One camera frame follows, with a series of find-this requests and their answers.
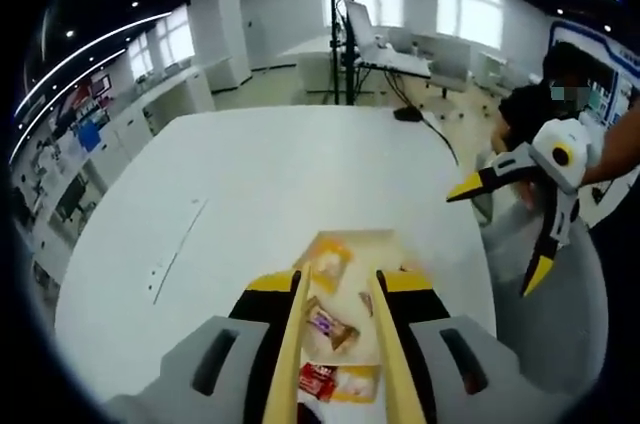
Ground blue framed wall board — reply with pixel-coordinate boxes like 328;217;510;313
547;18;640;138

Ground orange clear snack packet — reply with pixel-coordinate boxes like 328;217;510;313
303;235;355;291

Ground white laptop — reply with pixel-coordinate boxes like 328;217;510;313
343;0;432;79

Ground long white office counter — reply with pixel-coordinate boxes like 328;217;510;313
14;63;217;265

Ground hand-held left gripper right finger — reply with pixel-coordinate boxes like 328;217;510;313
375;268;576;424

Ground yellow clear snack packet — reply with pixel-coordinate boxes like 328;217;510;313
332;364;384;405

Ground black table cable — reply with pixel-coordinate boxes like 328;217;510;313
419;113;460;168

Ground white square column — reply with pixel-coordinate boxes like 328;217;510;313
188;0;253;94

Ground white table cable strip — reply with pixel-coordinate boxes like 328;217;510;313
148;197;210;306

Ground cream food tongs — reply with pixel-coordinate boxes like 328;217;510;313
261;261;430;424

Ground black power adapter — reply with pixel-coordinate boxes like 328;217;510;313
393;106;425;123

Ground red snack packet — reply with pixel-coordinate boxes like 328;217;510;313
298;362;336;404

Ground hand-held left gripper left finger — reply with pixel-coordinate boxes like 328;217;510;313
107;268;302;424

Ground black monitor stand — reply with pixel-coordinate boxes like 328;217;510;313
319;0;371;106

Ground blue bin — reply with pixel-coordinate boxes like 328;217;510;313
77;121;102;151

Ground tan purple-label snack packet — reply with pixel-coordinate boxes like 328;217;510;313
304;295;362;354

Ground white office desk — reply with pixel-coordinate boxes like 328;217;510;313
384;26;501;95

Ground red wall display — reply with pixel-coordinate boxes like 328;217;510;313
59;71;112;118

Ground cream hexagonal container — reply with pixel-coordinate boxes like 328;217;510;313
291;228;432;365

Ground grey mesh office chair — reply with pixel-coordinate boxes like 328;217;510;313
474;151;609;395

